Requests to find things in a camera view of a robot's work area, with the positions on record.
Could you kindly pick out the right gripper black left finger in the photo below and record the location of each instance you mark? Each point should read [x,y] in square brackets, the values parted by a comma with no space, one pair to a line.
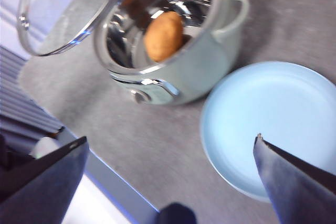
[44,192]

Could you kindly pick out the pale green electric steamer pot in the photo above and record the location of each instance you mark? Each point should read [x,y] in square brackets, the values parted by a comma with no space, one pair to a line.
[199,69]

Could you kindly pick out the black rounded device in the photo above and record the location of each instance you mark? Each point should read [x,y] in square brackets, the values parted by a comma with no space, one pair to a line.
[177,214]

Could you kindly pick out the glass lid with green knob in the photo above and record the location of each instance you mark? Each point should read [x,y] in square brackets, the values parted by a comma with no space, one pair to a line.
[52,27]

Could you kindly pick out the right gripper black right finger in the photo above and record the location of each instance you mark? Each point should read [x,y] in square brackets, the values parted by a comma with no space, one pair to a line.
[302,195]

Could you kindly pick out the white rounded object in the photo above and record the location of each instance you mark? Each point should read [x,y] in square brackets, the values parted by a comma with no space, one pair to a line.
[46,146]

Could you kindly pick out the grey ribbed panel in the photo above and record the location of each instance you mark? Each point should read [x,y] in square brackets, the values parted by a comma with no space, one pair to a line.
[18,98]

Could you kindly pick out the blue round plate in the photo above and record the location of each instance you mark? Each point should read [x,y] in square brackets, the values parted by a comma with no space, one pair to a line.
[262,108]

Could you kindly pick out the brown potato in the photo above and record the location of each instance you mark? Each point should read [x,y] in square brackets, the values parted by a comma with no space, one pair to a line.
[164,36]

